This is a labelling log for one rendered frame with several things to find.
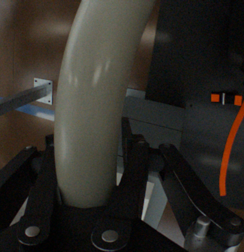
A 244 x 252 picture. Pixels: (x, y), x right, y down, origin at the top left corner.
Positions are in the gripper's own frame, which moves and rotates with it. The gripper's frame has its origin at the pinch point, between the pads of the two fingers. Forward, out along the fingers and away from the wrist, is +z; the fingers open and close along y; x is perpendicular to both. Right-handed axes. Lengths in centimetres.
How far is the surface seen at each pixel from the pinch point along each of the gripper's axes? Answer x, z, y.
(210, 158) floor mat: -54, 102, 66
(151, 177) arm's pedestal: -25.5, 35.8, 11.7
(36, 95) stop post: -11, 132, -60
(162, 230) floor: -137, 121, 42
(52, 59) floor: 15, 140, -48
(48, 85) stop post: -5, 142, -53
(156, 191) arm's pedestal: -30.5, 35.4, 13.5
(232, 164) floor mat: -57, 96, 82
